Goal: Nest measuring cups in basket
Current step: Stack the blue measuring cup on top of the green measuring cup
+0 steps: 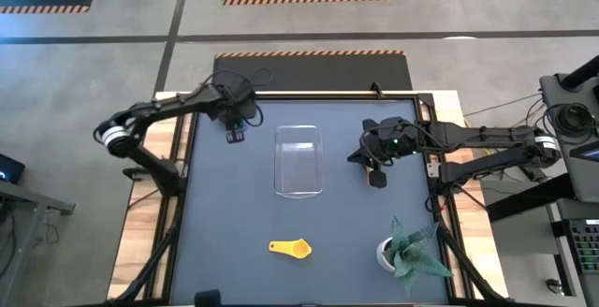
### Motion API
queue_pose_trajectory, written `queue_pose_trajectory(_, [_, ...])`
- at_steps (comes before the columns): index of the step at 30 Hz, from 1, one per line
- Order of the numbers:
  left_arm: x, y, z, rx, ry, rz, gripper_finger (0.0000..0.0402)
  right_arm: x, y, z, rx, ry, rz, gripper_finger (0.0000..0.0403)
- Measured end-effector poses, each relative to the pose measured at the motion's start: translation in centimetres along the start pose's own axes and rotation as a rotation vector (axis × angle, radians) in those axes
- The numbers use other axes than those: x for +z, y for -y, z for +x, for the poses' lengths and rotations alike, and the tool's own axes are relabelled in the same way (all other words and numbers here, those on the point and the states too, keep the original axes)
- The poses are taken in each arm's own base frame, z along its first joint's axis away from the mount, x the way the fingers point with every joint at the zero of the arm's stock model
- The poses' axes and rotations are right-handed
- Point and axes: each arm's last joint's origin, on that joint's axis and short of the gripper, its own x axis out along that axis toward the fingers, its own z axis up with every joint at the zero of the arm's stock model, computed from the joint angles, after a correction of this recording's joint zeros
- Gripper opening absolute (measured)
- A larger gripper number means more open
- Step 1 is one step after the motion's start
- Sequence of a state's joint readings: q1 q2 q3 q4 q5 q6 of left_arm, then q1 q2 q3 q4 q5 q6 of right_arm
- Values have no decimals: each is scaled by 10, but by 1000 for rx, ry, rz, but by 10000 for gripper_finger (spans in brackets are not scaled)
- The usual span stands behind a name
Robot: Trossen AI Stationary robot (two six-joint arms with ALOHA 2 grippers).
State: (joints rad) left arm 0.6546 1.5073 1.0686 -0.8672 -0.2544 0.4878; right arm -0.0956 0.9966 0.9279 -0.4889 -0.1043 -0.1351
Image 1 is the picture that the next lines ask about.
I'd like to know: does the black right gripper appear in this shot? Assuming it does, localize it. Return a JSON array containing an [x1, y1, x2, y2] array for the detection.
[[346, 116, 425, 190]]

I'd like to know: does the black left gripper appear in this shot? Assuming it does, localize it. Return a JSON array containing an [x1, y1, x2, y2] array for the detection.
[[212, 80, 258, 144]]

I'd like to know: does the clear plastic basket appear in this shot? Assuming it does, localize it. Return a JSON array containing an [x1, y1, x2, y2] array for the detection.
[[273, 124, 325, 199]]

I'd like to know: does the yellow measuring cup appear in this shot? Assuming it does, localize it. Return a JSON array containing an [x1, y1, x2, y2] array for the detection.
[[268, 238, 313, 260]]

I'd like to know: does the potted succulent in white pot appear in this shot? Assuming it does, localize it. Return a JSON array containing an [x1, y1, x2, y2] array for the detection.
[[375, 216, 454, 298]]

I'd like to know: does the dark round object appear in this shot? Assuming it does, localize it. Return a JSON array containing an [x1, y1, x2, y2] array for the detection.
[[194, 289, 223, 307]]

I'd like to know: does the black cart beam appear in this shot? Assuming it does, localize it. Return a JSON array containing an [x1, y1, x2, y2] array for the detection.
[[486, 173, 577, 223]]

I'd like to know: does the dark tablet screen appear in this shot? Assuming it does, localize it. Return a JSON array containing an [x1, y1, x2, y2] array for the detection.
[[569, 140, 599, 163]]

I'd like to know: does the grey desk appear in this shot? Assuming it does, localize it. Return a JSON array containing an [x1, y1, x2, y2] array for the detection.
[[0, 180, 76, 299]]

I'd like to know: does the black device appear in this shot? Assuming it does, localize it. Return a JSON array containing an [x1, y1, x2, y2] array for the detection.
[[0, 153, 27, 185]]

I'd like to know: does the black pole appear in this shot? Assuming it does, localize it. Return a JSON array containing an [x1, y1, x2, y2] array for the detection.
[[560, 53, 599, 89]]

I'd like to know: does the small dark floor object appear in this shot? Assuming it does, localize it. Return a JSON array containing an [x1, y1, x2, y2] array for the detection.
[[545, 277, 566, 296]]

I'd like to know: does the lit keypad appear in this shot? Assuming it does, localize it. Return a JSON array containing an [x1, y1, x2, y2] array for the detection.
[[563, 217, 599, 275]]

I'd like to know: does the black table frame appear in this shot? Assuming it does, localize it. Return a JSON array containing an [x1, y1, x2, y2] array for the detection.
[[106, 81, 511, 307]]

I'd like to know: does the black cable coil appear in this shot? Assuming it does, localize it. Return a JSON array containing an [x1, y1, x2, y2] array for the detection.
[[545, 102, 599, 140]]

